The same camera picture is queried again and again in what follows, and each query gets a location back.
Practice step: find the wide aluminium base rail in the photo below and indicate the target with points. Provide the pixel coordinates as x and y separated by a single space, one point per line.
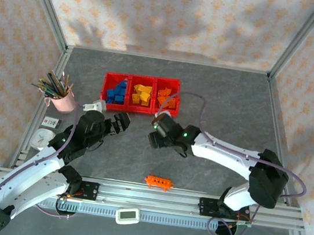
148 198

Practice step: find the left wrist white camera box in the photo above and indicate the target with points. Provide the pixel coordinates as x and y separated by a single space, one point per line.
95 106

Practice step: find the aluminium frame post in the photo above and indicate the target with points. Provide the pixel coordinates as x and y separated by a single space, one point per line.
298 41
47 8

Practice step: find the aluminium frame rail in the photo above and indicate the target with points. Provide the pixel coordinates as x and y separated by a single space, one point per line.
168 59
274 101
61 64

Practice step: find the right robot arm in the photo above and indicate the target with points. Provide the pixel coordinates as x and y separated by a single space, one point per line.
222 150

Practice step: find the small white card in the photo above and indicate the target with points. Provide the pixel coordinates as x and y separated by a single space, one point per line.
52 122

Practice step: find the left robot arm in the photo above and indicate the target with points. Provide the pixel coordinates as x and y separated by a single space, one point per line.
19 183

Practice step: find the white digital timer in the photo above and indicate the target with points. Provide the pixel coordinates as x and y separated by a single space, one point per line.
127 215

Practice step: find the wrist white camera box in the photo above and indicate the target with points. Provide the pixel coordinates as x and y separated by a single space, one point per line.
95 106
165 113

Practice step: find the long orange holed lego beam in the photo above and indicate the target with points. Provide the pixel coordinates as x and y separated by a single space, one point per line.
158 182

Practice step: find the long yellow lego brick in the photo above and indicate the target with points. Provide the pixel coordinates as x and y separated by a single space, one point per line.
139 87

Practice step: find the small white clock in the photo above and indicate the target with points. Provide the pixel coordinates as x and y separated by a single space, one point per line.
41 139

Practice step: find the orange lego brick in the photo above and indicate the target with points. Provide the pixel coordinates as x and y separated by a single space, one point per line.
163 106
172 104

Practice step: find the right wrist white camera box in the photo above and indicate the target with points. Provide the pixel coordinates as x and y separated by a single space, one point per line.
165 113

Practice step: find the pink cup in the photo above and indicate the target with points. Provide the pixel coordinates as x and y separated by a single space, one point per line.
64 102

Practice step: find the red plastic bin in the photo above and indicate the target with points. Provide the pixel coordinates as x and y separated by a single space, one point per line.
105 87
137 109
178 91

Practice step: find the small yellow lego brick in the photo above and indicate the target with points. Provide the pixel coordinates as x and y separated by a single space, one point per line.
148 90

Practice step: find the bunch of coloured pencils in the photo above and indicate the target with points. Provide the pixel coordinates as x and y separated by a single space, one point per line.
53 85

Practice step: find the small blue lego brick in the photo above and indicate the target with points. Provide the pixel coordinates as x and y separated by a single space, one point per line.
120 92
109 99
118 99
111 92
122 85

